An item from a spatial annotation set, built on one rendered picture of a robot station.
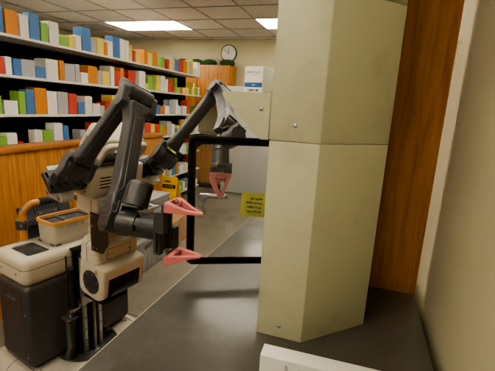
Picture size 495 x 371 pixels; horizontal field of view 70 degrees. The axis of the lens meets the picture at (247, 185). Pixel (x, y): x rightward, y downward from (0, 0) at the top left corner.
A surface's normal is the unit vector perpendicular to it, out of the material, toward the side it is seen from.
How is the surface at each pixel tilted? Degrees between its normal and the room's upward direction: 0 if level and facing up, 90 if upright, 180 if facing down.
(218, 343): 0
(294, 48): 90
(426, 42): 90
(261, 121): 90
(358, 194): 90
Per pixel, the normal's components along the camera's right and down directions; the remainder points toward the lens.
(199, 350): 0.06, -0.97
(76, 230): 0.85, 0.19
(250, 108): -0.32, 0.18
